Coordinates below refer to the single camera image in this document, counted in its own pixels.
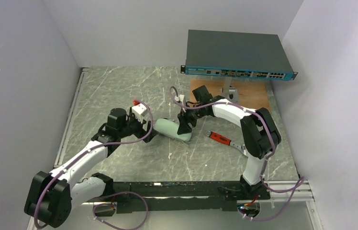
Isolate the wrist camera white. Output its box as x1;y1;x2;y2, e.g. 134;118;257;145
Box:
131;100;148;124
177;94;186;112

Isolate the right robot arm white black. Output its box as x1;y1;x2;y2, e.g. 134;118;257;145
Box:
169;85;281;192

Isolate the wooden board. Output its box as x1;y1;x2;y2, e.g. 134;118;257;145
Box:
190;79;276;112

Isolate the grey metal stand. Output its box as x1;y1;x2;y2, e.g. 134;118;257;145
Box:
221;77;239;104

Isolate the mint green umbrella case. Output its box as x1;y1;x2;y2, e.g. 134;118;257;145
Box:
153;118;192;146

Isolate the red handled adjustable wrench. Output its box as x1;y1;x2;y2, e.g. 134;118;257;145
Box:
205;130;248;157

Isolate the aluminium rail frame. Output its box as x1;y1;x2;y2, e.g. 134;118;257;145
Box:
26;67;324;230

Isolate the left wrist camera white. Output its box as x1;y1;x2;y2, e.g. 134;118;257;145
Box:
131;100;148;124

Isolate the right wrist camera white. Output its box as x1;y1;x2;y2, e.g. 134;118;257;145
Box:
177;94;186;112

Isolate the network switch blue front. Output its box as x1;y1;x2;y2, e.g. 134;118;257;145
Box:
180;30;298;81

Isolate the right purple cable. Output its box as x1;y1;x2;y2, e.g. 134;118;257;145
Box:
169;86;306;222

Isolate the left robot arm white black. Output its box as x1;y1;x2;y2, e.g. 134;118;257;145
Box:
24;103;156;230

